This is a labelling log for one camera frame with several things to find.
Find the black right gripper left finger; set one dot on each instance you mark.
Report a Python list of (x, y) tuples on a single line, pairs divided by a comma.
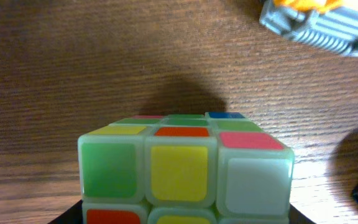
[(72, 216)]

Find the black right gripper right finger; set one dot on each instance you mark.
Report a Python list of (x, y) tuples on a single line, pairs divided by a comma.
[(296, 217)]

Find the multicoloured puzzle cube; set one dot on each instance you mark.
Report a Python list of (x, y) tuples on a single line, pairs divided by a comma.
[(215, 167)]

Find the yellow grey toy truck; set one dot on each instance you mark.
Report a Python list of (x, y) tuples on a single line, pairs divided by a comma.
[(335, 31)]

